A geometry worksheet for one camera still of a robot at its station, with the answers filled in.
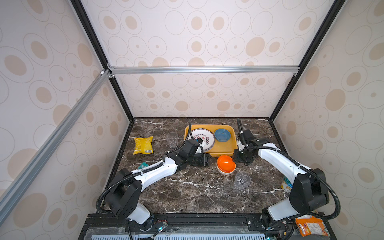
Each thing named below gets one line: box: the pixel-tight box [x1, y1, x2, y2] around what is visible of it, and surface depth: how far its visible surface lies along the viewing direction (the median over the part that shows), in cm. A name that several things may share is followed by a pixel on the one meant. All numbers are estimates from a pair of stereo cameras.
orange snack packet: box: [295, 214, 331, 237], surface depth 71 cm
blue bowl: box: [214, 128, 231, 143], surface depth 108 cm
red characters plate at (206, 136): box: [191, 128, 215, 152], surface depth 107 cm
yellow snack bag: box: [133, 136, 154, 155], surface depth 102 cm
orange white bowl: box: [216, 155, 236, 175], surface depth 89 cm
